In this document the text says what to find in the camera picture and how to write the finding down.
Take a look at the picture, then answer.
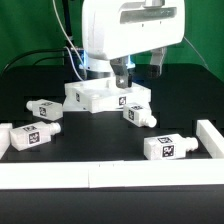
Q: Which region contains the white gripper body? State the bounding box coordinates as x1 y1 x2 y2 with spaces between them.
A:
82 0 185 60

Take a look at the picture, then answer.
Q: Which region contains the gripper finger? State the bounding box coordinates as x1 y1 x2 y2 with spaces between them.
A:
149 47 167 78
110 56 131 88

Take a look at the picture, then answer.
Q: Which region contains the white square tabletop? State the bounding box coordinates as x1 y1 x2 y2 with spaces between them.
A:
65 77 151 113

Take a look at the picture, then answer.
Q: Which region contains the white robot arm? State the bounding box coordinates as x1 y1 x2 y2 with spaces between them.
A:
82 0 185 88

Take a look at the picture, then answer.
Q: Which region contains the white front fence bar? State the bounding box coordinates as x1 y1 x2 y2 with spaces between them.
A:
0 159 224 190

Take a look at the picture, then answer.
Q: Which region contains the white left fence bar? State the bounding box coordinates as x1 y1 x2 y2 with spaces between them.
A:
0 123 13 159

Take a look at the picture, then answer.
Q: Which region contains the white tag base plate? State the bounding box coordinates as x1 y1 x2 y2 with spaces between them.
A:
63 97 87 112

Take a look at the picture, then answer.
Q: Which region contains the white cable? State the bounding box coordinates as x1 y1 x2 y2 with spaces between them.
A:
51 0 88 82

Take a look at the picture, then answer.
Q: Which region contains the black cable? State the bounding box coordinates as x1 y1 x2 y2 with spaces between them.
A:
0 48 68 76

